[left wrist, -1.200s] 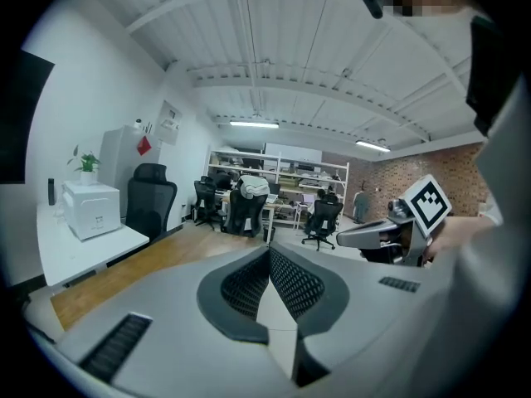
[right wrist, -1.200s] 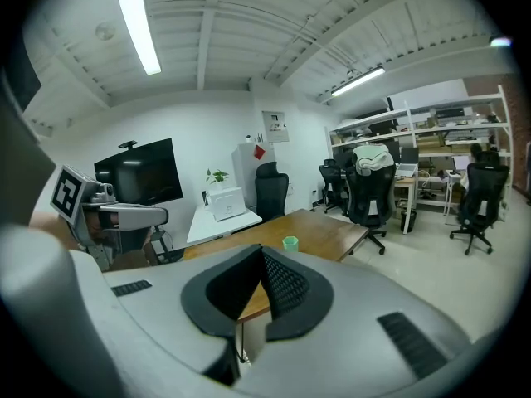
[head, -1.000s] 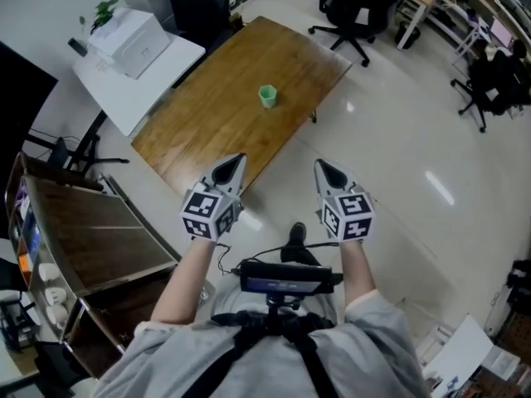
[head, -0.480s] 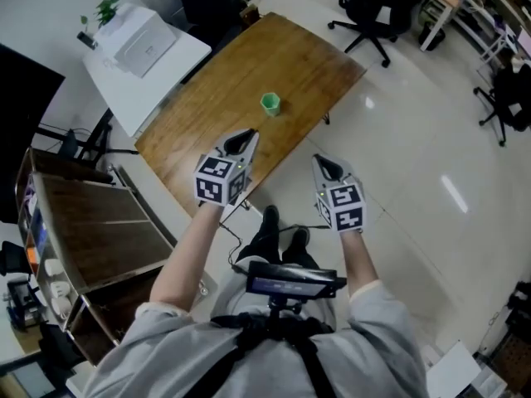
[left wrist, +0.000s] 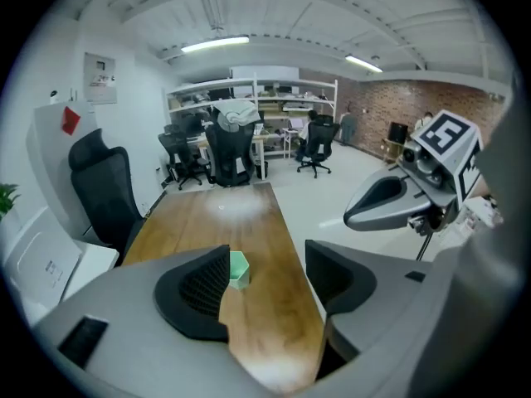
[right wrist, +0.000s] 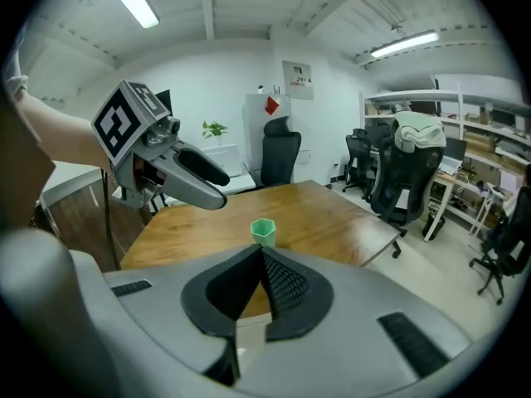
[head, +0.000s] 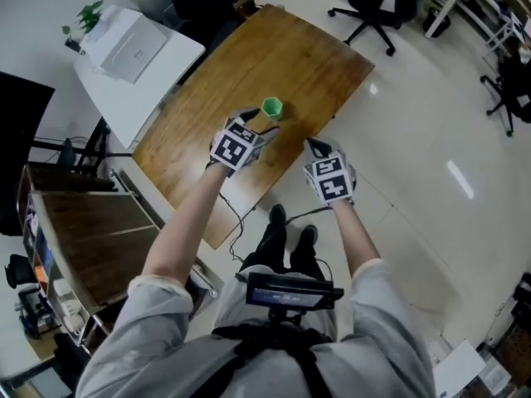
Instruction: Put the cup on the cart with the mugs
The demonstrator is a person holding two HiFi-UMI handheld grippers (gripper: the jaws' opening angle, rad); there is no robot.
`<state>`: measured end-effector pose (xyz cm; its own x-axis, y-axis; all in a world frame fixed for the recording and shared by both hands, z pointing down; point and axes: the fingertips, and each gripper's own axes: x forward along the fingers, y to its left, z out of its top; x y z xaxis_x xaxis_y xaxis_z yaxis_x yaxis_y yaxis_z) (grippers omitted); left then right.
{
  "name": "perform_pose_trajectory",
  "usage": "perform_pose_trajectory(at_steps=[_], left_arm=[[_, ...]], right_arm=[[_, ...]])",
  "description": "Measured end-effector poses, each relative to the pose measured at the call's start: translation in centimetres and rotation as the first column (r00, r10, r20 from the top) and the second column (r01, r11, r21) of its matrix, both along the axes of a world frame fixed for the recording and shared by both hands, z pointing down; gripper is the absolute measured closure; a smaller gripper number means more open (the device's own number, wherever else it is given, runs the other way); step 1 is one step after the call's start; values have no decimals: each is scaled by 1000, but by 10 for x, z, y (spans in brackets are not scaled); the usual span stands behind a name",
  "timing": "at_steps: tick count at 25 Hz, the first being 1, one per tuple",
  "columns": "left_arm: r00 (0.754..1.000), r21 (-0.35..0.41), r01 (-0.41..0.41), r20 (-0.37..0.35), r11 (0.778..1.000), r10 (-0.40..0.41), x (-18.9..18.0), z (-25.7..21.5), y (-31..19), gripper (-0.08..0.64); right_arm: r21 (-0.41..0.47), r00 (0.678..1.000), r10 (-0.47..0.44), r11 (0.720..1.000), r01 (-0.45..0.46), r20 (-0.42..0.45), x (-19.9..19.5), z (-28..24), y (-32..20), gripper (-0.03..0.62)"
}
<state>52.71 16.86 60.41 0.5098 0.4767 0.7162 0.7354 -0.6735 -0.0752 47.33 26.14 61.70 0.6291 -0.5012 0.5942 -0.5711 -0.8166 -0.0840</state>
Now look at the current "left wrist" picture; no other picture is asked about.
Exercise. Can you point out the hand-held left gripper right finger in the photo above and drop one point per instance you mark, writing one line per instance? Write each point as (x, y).
(365, 305)

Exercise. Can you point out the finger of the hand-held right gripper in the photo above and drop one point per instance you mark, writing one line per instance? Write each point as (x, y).
(373, 210)

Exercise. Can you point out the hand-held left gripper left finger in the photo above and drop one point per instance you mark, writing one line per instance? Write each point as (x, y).
(137, 326)

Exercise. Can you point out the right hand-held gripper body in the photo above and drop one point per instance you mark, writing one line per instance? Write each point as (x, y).
(444, 147)

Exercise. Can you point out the mint green cup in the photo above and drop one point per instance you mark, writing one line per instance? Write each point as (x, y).
(240, 270)

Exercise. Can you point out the person's right forearm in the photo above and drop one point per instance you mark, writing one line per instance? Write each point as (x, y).
(500, 151)

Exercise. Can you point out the black box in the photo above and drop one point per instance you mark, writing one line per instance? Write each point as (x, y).
(398, 133)

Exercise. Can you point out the person's gray clothing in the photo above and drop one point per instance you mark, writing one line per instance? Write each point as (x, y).
(473, 313)

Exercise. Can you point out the white desk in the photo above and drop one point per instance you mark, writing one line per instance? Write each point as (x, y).
(291, 137)

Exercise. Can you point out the ceiling tube light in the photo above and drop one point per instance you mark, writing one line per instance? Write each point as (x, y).
(363, 63)
(214, 44)

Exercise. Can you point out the black waste bin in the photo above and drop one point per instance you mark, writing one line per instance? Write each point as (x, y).
(261, 170)

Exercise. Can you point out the white machine cabinet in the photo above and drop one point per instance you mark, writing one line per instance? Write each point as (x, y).
(50, 239)

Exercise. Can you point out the black mesh office chair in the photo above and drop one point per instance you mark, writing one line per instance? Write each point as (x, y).
(105, 189)

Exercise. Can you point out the black office chair with jacket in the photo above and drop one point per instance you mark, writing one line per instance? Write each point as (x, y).
(230, 156)

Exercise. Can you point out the white storage shelf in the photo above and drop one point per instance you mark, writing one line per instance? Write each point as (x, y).
(257, 98)

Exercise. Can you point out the gray jacket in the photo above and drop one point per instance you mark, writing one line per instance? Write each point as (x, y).
(234, 113)

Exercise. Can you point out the green potted plant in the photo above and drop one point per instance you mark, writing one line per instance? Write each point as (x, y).
(7, 199)

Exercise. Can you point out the red paper tag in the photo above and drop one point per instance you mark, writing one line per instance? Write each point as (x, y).
(70, 119)

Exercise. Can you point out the small white camera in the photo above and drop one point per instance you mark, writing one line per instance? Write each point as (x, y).
(54, 96)

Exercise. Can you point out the wall poster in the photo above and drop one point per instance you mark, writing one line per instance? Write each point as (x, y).
(100, 78)

